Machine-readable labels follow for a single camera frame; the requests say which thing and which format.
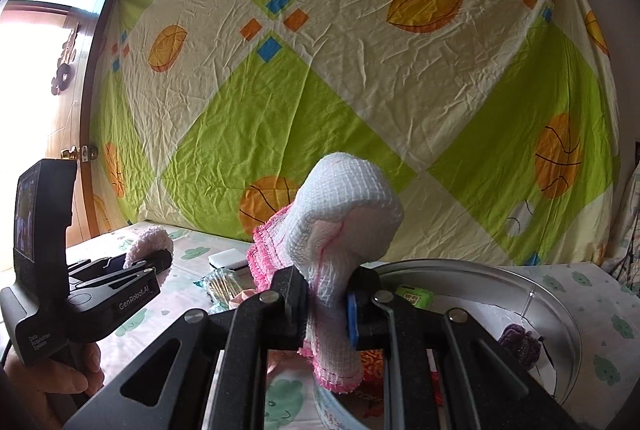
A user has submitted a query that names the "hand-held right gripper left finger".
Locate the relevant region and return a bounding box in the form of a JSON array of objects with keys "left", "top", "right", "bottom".
[{"left": 62, "top": 266, "right": 308, "bottom": 430}]

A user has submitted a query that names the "round metal tin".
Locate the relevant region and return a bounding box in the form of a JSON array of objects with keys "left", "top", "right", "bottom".
[{"left": 312, "top": 258, "right": 583, "bottom": 430}]

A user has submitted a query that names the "plaid cloth cover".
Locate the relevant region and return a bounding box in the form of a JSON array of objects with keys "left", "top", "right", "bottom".
[{"left": 600, "top": 170, "right": 640, "bottom": 295}]

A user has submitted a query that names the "green box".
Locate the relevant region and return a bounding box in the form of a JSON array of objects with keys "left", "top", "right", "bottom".
[{"left": 395, "top": 286, "right": 432, "bottom": 309}]

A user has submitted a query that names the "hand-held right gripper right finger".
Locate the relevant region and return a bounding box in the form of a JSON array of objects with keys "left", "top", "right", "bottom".
[{"left": 345, "top": 267, "right": 581, "bottom": 430}]

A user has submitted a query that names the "cloud print tablecloth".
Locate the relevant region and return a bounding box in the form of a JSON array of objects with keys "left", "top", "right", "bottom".
[{"left": 65, "top": 222, "right": 640, "bottom": 430}]

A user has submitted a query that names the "white cloth with pink edge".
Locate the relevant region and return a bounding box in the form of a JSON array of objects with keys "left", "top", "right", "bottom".
[{"left": 246, "top": 151, "right": 405, "bottom": 393}]

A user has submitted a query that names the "red floral cloth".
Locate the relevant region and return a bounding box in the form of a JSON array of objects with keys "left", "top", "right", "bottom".
[{"left": 360, "top": 350, "right": 446, "bottom": 411}]

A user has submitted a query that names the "cotton swab packet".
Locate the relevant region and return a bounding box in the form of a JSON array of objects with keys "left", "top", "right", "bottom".
[{"left": 199, "top": 269, "right": 253, "bottom": 311}]

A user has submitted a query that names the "brass door latch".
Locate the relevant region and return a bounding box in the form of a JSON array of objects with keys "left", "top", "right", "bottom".
[{"left": 60, "top": 145, "right": 97, "bottom": 163}]

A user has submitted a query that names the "pink fuzzy cloth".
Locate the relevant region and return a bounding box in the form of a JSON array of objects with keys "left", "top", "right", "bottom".
[{"left": 124, "top": 225, "right": 175, "bottom": 268}]

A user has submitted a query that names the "sports ball print wall sheet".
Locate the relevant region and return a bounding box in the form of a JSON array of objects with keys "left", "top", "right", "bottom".
[{"left": 90, "top": 0, "right": 621, "bottom": 267}]

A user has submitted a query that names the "person's left hand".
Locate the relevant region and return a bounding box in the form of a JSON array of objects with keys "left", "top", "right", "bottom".
[{"left": 0, "top": 341, "right": 106, "bottom": 430}]

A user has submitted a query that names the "purple knit scrunchie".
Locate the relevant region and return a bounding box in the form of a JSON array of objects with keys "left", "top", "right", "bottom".
[{"left": 500, "top": 324, "right": 544, "bottom": 372}]

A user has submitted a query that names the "pale pink ribbon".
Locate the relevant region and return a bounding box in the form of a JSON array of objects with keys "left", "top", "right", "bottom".
[{"left": 227, "top": 289, "right": 263, "bottom": 311}]

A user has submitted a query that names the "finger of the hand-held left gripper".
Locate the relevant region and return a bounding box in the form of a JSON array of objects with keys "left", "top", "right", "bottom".
[
  {"left": 67, "top": 255, "right": 127, "bottom": 281},
  {"left": 70, "top": 250, "right": 174, "bottom": 305}
]

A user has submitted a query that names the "white sponge block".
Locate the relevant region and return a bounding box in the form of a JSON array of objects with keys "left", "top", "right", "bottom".
[{"left": 207, "top": 249, "right": 249, "bottom": 271}]

